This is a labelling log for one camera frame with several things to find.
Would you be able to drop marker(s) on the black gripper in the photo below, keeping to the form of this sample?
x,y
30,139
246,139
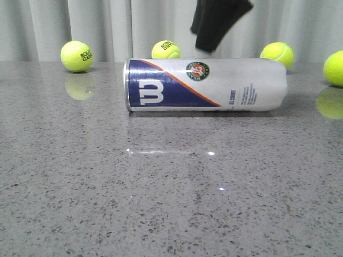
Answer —
x,y
213,19

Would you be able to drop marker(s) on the white Wilson tennis ball can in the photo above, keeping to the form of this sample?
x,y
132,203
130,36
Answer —
x,y
239,84

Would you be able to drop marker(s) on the yellow tennis ball centre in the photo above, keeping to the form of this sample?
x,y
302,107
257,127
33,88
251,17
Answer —
x,y
165,49

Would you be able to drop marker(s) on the yellow tennis ball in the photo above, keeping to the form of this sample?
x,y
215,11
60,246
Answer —
x,y
76,56
165,49
280,52
333,68

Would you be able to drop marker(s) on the yellow tennis ball far right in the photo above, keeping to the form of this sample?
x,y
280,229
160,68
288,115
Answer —
x,y
333,68

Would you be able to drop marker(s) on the yellow tennis ball far left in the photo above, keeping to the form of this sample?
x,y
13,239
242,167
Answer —
x,y
76,56

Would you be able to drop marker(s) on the white pleated curtain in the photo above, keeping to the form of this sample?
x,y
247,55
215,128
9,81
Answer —
x,y
117,30

